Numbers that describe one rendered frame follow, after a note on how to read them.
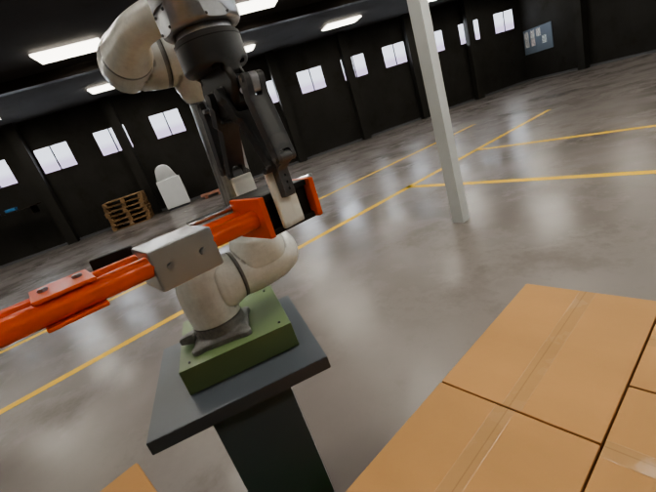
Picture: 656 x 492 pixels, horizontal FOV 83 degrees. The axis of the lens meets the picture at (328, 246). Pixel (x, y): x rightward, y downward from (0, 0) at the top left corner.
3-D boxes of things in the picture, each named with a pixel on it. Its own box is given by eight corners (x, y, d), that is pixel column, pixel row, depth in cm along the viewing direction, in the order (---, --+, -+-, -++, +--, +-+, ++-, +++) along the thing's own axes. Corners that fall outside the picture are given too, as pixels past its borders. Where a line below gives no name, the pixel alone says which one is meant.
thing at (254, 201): (271, 239, 44) (257, 198, 42) (241, 237, 49) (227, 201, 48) (323, 213, 48) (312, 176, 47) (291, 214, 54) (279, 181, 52)
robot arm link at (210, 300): (186, 321, 120) (156, 261, 113) (237, 294, 128) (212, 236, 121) (198, 338, 107) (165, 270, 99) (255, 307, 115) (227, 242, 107)
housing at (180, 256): (165, 294, 37) (145, 253, 36) (145, 284, 42) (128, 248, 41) (226, 263, 41) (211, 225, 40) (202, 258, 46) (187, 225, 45)
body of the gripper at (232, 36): (161, 53, 43) (194, 133, 46) (186, 22, 37) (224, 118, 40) (219, 44, 47) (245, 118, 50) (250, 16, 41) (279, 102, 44)
